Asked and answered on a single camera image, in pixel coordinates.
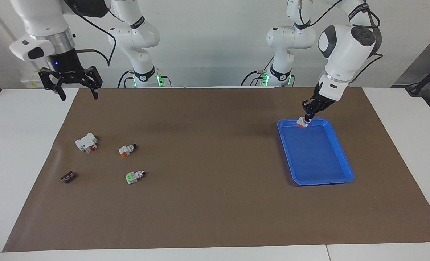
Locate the blue plastic tray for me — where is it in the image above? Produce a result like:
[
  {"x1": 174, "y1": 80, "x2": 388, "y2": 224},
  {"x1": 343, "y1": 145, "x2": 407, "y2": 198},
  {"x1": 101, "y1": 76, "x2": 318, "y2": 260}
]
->
[{"x1": 277, "y1": 117, "x2": 355, "y2": 186}]

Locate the white circuit breaker red lever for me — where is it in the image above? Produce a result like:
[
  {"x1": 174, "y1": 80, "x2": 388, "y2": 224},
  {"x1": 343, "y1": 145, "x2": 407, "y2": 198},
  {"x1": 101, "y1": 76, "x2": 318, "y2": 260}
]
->
[{"x1": 75, "y1": 133, "x2": 98, "y2": 153}]

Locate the black stand pole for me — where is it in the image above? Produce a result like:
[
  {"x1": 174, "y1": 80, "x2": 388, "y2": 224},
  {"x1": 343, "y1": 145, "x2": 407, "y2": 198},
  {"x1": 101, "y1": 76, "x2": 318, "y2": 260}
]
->
[{"x1": 405, "y1": 58, "x2": 430, "y2": 96}]

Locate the brown table mat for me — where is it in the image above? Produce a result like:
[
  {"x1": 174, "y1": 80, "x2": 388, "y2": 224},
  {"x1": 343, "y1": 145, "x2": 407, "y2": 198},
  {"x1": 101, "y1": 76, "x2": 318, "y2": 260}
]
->
[{"x1": 3, "y1": 87, "x2": 430, "y2": 252}]

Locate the black right base cable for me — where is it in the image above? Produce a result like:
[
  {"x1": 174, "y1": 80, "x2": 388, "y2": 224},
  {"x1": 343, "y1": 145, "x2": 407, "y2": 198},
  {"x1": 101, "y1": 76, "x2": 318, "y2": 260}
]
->
[{"x1": 117, "y1": 70, "x2": 134, "y2": 88}]

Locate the black base cable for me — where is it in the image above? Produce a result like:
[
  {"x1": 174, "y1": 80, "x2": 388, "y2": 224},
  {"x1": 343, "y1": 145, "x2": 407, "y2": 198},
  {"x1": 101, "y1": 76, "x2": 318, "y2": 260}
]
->
[
  {"x1": 117, "y1": 70, "x2": 134, "y2": 88},
  {"x1": 241, "y1": 54, "x2": 275, "y2": 87}
]

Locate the white wall socket box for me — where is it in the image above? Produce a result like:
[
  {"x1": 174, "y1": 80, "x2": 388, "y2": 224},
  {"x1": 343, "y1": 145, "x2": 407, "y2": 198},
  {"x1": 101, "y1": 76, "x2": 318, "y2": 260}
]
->
[{"x1": 20, "y1": 71, "x2": 60, "y2": 88}]

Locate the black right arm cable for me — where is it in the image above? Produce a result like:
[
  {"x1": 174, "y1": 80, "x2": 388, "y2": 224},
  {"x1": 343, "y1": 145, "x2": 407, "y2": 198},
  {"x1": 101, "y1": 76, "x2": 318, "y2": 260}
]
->
[{"x1": 70, "y1": 4, "x2": 116, "y2": 68}]

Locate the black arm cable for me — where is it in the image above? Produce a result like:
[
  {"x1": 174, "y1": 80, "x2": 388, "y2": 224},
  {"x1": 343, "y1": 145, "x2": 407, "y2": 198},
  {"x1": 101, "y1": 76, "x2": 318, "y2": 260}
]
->
[
  {"x1": 70, "y1": 4, "x2": 116, "y2": 68},
  {"x1": 298, "y1": 0, "x2": 384, "y2": 84}
]

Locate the small orange white switch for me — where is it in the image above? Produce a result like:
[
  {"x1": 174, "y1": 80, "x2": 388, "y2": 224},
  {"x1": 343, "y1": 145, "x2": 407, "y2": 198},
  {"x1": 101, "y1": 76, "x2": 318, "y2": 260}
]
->
[{"x1": 118, "y1": 144, "x2": 138, "y2": 157}]

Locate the black left base cable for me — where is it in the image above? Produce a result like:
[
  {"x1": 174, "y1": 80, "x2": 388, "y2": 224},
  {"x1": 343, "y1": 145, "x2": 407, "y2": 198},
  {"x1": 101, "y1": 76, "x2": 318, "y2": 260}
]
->
[{"x1": 241, "y1": 54, "x2": 275, "y2": 87}]

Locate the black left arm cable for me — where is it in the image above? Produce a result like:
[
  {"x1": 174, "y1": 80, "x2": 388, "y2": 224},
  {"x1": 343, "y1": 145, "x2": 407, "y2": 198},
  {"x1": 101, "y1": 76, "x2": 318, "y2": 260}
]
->
[{"x1": 298, "y1": 0, "x2": 384, "y2": 84}]

